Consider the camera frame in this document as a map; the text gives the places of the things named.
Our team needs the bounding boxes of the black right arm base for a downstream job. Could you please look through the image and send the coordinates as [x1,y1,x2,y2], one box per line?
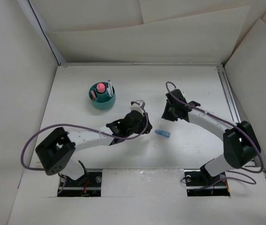
[181,169,230,197]

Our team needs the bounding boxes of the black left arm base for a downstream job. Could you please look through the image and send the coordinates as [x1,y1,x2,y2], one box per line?
[57,161,103,197]

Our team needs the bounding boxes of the blue translucent correction tape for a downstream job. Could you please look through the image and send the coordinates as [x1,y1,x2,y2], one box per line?
[155,129,171,138]

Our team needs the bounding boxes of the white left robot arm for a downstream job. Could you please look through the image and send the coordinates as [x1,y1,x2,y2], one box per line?
[35,110,152,186]

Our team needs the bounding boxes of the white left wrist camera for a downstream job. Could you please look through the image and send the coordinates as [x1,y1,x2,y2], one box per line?
[130,100,145,114]

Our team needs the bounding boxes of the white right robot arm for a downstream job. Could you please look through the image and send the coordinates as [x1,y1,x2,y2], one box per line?
[162,89,261,185]

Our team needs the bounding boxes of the pink translucent correction tape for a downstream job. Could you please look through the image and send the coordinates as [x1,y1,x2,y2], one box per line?
[90,90,97,98]

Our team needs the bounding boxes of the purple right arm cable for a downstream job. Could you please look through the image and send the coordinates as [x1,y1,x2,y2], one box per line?
[165,81,264,191]

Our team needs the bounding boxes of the teal round divided organizer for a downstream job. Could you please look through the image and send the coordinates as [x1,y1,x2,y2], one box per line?
[88,83,116,110]

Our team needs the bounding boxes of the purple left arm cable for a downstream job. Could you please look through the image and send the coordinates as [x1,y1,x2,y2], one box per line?
[20,100,150,195]

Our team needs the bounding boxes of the blue capped white marker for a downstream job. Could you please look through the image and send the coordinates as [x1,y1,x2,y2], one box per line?
[107,80,114,97]

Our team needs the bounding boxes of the aluminium rail right side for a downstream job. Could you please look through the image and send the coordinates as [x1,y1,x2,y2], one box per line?
[216,63,266,180]

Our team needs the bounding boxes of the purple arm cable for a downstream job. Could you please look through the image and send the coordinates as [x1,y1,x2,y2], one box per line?
[165,81,264,191]
[20,100,150,195]

